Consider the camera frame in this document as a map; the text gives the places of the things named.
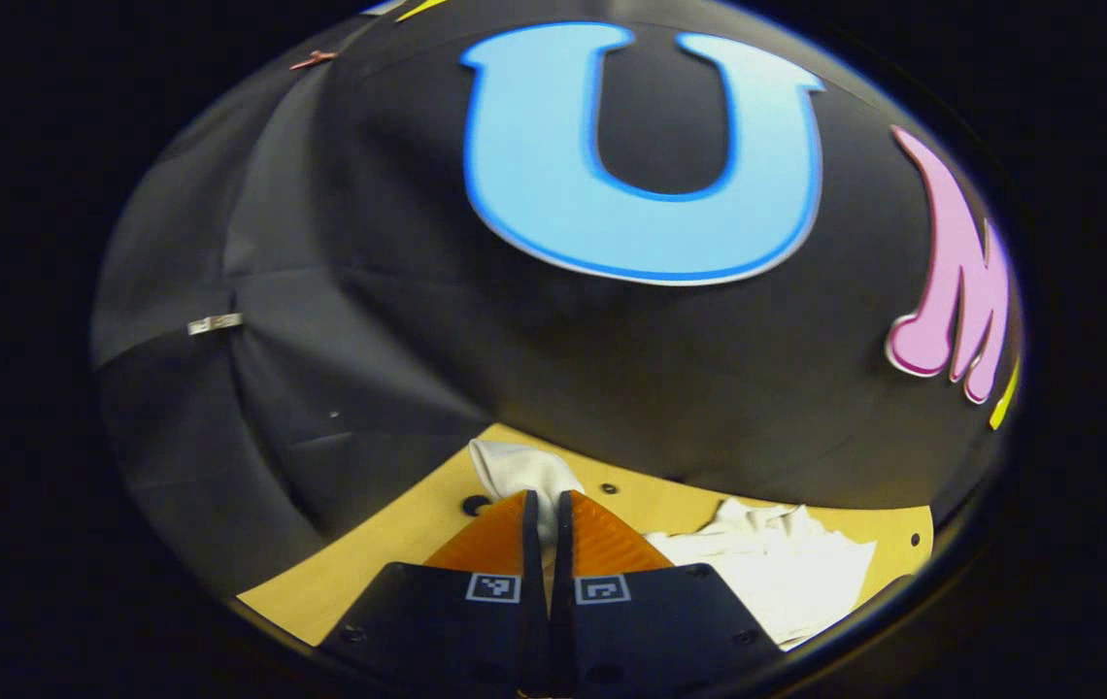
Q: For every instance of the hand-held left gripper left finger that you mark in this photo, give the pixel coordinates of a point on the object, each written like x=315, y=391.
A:
x=476, y=621

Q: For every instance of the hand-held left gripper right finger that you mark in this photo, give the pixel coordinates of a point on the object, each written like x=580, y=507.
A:
x=641, y=621

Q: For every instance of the white long-sleeved garment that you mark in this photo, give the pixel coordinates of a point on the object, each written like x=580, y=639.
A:
x=777, y=573

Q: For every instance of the black backdrop cloth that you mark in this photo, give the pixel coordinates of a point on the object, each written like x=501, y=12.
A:
x=398, y=320

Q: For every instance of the small white clip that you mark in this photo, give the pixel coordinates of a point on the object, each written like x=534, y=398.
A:
x=215, y=323

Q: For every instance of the small red clip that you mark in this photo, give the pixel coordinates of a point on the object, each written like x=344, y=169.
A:
x=314, y=59

